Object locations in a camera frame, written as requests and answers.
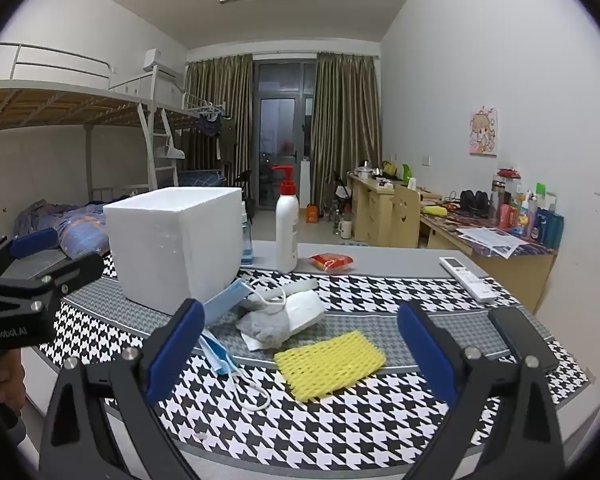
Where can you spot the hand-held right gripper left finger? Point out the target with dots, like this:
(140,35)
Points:
(180,345)

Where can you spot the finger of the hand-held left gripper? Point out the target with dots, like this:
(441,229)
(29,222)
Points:
(30,245)
(75,270)

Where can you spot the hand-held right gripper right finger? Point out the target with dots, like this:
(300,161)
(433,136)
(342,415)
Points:
(425,350)

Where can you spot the blue face mask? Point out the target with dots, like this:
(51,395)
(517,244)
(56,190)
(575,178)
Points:
(225,302)
(217,357)

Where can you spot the white foam box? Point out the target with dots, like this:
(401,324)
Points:
(155,250)

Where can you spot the grey sock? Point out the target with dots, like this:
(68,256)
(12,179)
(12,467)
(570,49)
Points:
(267,327)

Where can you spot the yellow foam net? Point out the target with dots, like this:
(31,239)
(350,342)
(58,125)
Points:
(325,365)

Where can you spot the white tissue paper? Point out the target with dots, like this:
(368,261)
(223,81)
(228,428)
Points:
(305,312)

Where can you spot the yellow soft item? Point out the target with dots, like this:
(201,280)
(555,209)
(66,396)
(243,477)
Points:
(435,211)

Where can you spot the person's left hand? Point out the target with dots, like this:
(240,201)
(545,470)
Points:
(9,380)

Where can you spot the blue plaid blanket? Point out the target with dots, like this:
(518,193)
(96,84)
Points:
(80,230)

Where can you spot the houndstooth tablecloth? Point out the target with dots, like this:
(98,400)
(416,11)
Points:
(380,290)

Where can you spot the white remote control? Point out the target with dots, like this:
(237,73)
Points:
(467,277)

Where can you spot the black smartphone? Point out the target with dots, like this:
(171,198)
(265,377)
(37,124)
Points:
(522,335)

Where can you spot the wooden desk with printed cloth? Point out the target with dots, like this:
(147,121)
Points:
(510,275)

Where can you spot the blue spray bottle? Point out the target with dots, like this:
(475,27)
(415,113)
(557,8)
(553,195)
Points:
(247,245)

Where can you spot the printed paper sheets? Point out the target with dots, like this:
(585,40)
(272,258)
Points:
(490,240)

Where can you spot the red snack packet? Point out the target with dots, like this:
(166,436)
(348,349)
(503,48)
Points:
(332,261)

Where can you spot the white bunk bed ladder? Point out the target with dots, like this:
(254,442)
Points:
(152,160)

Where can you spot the wooden chair with smiley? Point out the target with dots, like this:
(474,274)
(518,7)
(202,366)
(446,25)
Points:
(405,215)

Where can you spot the white metal bunk bed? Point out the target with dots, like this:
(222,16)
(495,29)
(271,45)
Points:
(30,105)
(190,112)

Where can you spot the white thermos jug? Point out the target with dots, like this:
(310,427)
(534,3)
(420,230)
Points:
(346,229)

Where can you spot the light wooden desk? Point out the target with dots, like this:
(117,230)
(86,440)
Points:
(375,210)

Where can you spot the blue plaid mattress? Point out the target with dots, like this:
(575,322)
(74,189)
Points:
(200,177)

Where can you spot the white lotion pump bottle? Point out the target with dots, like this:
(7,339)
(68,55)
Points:
(286,230)

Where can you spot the white cup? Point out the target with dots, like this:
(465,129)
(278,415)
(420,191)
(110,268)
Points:
(412,184)

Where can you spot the row of toiletry bottles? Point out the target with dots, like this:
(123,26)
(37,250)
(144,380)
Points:
(542,225)

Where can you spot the orange detergent bottle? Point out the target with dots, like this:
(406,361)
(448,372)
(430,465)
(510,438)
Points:
(312,215)

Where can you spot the green bottle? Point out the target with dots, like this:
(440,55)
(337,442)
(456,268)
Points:
(407,174)

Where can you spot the steel pot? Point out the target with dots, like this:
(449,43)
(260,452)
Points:
(365,171)

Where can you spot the dark hanging garment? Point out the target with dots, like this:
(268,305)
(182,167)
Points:
(210,125)

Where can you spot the dark green hanging jacket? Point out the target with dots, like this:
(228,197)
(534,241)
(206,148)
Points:
(227,142)

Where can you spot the white air conditioner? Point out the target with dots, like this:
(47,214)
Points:
(157,62)

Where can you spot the olive curtain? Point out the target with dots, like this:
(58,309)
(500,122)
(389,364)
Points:
(345,125)
(215,90)

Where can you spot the glass balcony door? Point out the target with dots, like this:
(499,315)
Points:
(280,125)

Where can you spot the cartoon wall poster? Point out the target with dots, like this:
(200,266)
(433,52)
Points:
(482,132)

